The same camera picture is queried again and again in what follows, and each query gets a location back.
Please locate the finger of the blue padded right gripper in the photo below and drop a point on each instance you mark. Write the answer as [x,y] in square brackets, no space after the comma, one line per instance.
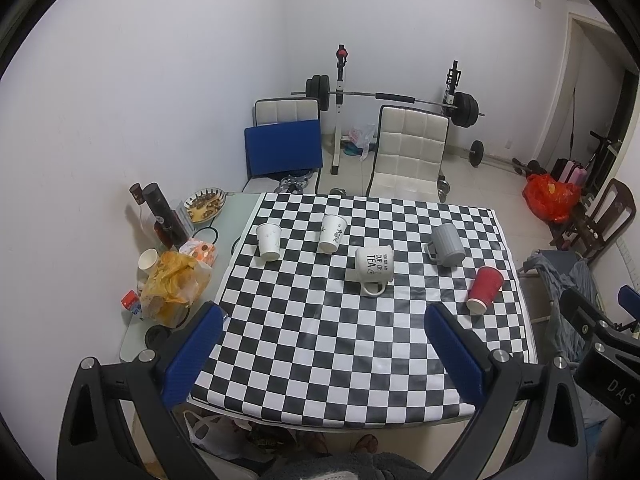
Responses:
[549,442]

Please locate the blue backed chair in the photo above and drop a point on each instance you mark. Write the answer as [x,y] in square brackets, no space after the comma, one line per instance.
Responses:
[283,147]

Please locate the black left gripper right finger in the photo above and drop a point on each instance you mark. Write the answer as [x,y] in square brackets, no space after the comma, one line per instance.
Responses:
[609,369]

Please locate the white paper cup by wall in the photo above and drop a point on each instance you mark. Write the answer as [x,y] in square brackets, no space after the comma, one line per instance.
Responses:
[148,260]

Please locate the dark wooden chair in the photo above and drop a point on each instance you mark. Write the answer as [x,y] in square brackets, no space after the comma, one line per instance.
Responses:
[590,232]

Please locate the white paper cup with print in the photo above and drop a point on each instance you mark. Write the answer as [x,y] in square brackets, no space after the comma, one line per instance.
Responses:
[333,228]

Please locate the white plastic bag on floor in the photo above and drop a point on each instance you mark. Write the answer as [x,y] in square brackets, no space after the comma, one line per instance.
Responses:
[216,435]

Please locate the plain white paper cup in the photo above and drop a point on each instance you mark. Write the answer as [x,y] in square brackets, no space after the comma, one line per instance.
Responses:
[269,241]

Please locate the red plastic bag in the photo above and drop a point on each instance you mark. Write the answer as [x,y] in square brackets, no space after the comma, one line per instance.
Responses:
[549,200]

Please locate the patterned plate with food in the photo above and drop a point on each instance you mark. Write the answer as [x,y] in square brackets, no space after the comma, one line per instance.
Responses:
[204,205]

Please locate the black cylindrical bottle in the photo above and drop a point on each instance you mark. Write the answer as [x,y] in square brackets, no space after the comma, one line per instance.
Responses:
[164,214]

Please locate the white quilted chair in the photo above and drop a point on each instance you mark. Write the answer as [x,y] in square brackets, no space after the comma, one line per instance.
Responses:
[408,158]

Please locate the grey ribbed mug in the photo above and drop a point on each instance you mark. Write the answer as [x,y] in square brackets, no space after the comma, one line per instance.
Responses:
[444,246]

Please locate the small red white box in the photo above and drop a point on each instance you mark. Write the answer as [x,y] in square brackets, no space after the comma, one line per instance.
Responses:
[131,303]

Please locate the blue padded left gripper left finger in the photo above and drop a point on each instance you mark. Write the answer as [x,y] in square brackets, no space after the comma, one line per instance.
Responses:
[95,441]

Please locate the barbell with black plates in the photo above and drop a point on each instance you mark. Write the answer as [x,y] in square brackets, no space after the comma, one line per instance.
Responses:
[463,112]

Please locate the yellow plastic bag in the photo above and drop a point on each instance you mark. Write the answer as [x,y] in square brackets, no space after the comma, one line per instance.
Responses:
[175,284]

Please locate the white tea mug with text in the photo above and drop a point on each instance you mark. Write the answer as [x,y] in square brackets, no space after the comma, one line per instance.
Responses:
[375,269]

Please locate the black white checkered tablecloth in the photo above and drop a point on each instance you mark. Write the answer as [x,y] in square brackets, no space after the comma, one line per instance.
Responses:
[302,345]

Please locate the red paper cup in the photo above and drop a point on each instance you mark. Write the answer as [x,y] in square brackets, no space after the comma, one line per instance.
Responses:
[484,290]

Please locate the grey cloth pile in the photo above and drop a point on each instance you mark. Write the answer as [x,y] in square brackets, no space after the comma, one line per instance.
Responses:
[559,271]

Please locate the small black dumbbell plate bar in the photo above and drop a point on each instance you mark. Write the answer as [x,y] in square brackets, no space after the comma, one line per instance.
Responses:
[477,157]

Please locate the black round lid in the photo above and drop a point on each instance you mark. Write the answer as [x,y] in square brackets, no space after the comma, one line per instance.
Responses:
[156,336]

